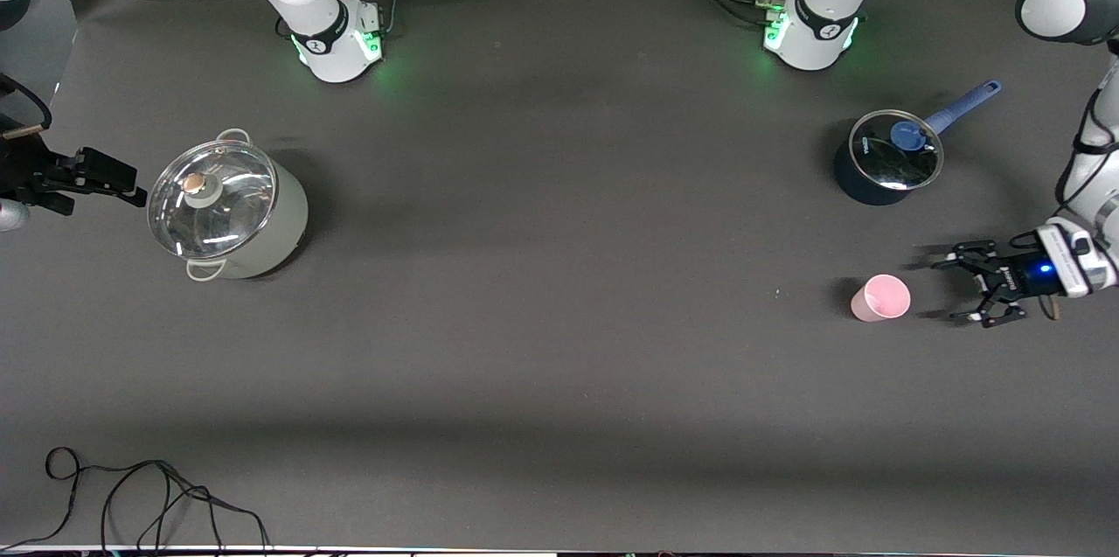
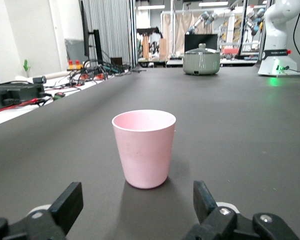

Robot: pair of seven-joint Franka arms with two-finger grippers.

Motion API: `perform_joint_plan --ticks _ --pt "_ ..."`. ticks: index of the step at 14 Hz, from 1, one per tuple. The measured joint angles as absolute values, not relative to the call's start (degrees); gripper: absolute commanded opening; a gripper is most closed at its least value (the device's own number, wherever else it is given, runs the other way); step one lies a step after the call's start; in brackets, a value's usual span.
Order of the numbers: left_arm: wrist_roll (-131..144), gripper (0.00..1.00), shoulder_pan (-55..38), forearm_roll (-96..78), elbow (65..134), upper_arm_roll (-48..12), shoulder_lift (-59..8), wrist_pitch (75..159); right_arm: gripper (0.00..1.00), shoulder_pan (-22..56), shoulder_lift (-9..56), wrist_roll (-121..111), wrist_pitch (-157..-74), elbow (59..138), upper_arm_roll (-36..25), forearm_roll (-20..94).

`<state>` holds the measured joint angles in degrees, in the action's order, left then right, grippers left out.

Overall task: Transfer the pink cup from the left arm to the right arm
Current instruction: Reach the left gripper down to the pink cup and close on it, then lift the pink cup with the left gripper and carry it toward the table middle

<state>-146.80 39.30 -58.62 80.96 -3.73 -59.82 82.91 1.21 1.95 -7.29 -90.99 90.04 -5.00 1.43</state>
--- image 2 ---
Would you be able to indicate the beige curtain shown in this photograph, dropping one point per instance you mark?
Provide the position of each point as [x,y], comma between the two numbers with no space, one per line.
[176,32]

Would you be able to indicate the grey-blue background robot arm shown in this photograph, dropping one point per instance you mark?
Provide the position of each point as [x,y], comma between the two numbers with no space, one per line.
[255,17]
[202,18]

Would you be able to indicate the dark grey table mat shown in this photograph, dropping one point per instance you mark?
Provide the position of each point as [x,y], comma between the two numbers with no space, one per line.
[240,150]

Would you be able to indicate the yellow emergency stop box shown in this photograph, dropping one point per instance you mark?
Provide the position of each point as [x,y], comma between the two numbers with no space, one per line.
[78,65]
[70,66]

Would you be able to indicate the long ceiling light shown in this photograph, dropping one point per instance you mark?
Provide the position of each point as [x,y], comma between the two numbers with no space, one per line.
[213,4]
[151,7]

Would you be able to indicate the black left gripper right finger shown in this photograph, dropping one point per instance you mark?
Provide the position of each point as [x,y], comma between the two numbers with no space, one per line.
[215,222]

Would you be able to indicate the black electronics box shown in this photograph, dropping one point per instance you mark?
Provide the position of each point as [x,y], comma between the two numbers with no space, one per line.
[12,93]

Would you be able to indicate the pink plastic cup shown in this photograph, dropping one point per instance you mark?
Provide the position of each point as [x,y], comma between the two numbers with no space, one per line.
[145,155]

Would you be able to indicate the black monitor on stand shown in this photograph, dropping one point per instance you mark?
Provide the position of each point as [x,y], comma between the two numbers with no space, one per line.
[97,45]

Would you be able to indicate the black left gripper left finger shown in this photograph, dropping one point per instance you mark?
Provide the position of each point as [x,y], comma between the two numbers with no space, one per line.
[65,207]

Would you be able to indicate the white side table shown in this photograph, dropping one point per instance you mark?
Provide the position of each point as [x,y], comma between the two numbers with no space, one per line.
[5,117]

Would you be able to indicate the green plastic object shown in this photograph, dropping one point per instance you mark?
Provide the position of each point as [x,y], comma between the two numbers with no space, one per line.
[26,66]

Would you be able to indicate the small black webcam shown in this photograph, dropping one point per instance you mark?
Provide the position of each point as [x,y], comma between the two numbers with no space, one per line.
[39,79]

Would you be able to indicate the green and red connector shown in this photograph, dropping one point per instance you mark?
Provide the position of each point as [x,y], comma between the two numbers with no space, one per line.
[58,96]

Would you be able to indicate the dark grey panel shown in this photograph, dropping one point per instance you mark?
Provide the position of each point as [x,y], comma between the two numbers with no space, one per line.
[73,50]

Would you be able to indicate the grey-green cooking pot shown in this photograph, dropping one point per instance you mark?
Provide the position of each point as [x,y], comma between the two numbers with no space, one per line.
[201,65]

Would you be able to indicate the grey striped curtain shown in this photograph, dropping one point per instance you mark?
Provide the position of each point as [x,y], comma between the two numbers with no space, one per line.
[107,27]

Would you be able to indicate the small black box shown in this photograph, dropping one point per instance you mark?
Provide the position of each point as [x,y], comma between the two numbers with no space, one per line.
[116,61]

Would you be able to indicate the black flat monitor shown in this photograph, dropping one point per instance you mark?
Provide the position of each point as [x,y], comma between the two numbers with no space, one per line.
[192,40]

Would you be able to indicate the brown cardboard box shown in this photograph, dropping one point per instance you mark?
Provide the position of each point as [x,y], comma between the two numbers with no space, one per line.
[162,48]

